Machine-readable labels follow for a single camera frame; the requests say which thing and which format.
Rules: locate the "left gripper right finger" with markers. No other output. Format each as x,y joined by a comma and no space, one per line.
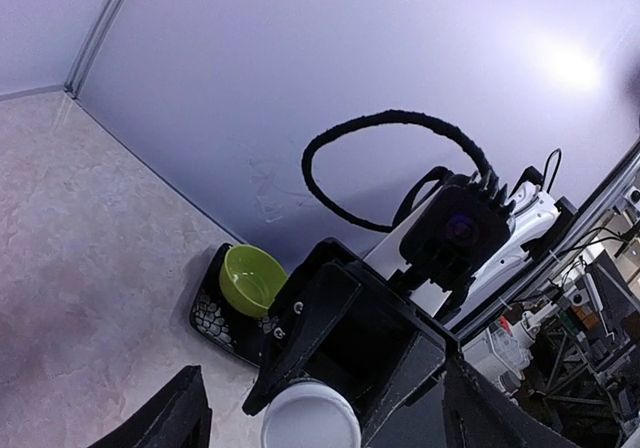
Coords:
477,414

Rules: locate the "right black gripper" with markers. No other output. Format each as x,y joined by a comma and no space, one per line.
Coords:
340,323

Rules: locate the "black floral square plate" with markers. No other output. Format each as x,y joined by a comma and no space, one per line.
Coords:
213,317

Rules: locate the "white bottle cap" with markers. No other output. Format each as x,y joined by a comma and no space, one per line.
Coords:
310,414

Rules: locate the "lime green bowl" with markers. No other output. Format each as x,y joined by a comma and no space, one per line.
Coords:
250,280

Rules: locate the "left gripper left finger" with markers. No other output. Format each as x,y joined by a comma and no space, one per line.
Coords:
178,415

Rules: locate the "right aluminium frame post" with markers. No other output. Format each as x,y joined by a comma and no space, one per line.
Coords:
91,46

